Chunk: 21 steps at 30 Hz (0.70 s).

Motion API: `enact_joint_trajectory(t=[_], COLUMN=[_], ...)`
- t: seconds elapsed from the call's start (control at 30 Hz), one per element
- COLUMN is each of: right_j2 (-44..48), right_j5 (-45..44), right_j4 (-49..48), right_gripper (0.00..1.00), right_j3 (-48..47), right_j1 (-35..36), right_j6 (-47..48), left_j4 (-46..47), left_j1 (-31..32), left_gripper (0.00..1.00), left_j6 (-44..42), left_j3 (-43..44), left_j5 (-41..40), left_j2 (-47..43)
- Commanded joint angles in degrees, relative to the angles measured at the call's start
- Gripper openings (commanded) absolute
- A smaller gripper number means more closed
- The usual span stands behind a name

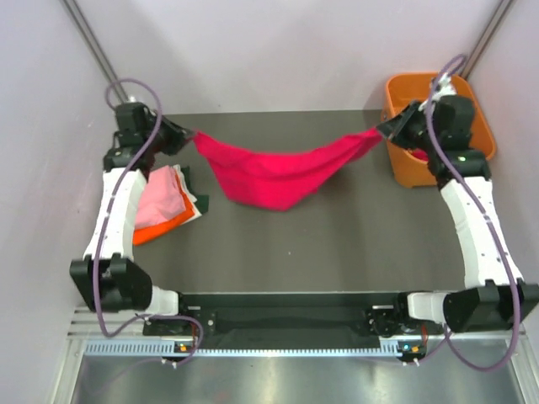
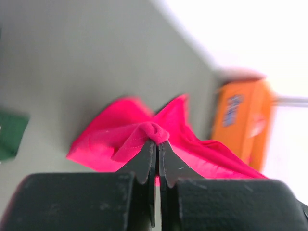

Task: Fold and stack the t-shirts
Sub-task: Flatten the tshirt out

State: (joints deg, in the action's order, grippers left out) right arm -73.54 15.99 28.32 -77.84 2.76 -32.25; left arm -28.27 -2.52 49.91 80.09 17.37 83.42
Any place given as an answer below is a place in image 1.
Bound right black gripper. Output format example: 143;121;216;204
376;99;443;154

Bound magenta t-shirt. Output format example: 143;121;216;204
194;129;382;211

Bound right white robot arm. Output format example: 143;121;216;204
377;95;538;333

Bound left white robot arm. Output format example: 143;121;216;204
69;101;191;334

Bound orange plastic basket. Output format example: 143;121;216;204
382;72;497;189

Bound magenta shirt in basket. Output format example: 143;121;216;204
410;149;429;162

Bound folded light pink t-shirt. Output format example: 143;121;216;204
135;166;185;230

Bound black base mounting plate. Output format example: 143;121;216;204
142;294;447;350

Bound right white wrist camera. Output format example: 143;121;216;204
429;73;457;103

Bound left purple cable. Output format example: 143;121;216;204
93;78;205;367

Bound grey slotted cable duct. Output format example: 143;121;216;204
84;340;402;358

